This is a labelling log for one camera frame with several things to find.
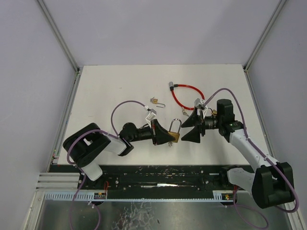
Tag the right aluminium frame post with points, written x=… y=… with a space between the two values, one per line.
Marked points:
x=265 y=33

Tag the silver key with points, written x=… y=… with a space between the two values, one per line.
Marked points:
x=184 y=112

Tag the left aluminium frame post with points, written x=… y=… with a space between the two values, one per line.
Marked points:
x=57 y=34

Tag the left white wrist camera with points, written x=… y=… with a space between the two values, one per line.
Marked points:
x=151 y=115

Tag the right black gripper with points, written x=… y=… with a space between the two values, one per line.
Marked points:
x=202 y=123

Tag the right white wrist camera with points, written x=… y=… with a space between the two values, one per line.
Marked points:
x=201 y=107

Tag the large brass long-shackle padlock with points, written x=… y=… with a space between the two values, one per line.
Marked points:
x=174 y=134

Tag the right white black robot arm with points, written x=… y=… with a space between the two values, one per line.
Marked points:
x=271 y=182

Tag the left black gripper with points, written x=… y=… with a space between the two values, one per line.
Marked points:
x=154 y=132

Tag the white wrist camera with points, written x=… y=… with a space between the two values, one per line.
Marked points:
x=201 y=107
x=151 y=115

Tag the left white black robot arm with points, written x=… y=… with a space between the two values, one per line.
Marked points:
x=84 y=146

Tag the aluminium frame post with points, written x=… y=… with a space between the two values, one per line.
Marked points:
x=57 y=34
x=265 y=33

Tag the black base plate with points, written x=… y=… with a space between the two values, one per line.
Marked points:
x=153 y=183

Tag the red cable lock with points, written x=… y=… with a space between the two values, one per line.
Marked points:
x=184 y=94

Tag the grey slotted cable duct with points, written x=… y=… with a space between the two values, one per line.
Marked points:
x=80 y=196

